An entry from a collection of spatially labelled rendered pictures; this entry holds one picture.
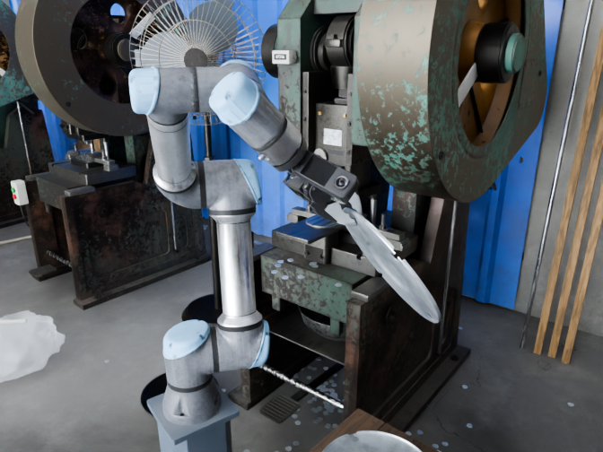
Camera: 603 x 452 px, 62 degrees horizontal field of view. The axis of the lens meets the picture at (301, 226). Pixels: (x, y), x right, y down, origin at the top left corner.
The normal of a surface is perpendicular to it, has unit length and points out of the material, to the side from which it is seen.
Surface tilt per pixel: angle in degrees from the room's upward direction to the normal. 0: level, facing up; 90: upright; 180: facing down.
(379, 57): 91
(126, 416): 0
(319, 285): 90
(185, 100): 115
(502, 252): 90
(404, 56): 91
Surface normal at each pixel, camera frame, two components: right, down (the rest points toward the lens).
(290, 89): -0.62, 0.26
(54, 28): 0.76, 0.22
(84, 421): 0.00, -0.94
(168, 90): 0.24, 0.22
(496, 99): -0.26, -0.14
